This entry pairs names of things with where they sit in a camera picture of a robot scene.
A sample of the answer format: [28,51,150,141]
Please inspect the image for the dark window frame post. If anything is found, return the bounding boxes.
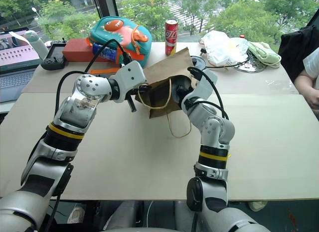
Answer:
[91,0,119,19]

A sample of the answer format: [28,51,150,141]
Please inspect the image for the person's white shirt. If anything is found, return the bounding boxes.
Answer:
[303,46,319,90]

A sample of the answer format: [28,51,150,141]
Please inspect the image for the red rectangular box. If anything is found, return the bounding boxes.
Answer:
[62,38,110,62]

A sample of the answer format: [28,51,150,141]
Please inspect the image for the black handheld controller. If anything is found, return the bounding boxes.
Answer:
[40,40,67,71]

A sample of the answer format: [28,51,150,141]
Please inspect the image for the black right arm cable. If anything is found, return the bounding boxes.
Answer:
[186,66,230,120]

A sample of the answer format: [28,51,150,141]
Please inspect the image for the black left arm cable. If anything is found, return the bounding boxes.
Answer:
[55,39,133,115]

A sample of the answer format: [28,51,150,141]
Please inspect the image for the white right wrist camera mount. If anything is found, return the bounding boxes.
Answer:
[193,68,219,99]

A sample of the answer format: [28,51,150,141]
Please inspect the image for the thin white cable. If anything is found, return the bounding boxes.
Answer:
[146,201,155,229]

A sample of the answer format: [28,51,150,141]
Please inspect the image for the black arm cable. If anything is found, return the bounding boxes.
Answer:
[55,39,133,115]
[186,66,230,120]

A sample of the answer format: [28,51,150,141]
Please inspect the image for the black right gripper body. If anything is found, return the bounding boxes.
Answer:
[177,76,198,100]

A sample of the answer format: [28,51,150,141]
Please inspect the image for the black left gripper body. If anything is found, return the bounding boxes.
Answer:
[124,86,140,98]

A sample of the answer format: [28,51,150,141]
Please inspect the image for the thin black table cable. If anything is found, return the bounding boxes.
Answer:
[205,53,251,68]

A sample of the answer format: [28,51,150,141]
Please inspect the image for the blue printed pouch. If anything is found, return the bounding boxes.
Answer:
[92,43,118,62]

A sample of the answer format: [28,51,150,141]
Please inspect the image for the teal dinosaur kids backpack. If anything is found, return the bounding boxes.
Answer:
[86,16,153,75]

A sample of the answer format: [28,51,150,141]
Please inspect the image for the open grey laptop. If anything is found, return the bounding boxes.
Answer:
[0,27,42,104]

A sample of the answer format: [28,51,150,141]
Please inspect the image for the brown paper bag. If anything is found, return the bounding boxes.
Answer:
[134,47,200,139]

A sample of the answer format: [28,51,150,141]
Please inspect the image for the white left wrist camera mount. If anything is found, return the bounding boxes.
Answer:
[113,60,147,103]

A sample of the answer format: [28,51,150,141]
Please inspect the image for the round grey table grommet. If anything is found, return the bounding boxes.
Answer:
[190,56,207,70]

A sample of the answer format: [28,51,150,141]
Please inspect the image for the white bottle with teal cap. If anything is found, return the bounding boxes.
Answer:
[24,29,49,60]

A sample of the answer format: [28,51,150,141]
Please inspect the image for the white sneaker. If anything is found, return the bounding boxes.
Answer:
[67,203,87,224]
[248,201,269,212]

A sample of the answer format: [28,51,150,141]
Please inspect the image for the grey rounded robot leg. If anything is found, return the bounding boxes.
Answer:
[174,201,200,232]
[103,201,145,232]

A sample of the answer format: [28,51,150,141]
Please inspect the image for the red cola can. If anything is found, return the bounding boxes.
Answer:
[164,18,178,56]

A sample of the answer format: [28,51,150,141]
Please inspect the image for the pale green cloth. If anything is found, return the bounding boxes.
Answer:
[246,41,282,68]

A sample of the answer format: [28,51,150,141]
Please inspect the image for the white plastic bag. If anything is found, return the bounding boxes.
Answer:
[199,30,250,65]

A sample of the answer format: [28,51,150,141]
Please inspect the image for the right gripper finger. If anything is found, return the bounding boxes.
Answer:
[174,85,184,104]

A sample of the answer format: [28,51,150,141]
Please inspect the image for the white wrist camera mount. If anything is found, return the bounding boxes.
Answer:
[193,68,219,99]
[113,60,147,103]

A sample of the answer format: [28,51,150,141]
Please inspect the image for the round silver metal disc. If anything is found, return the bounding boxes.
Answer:
[233,52,266,73]

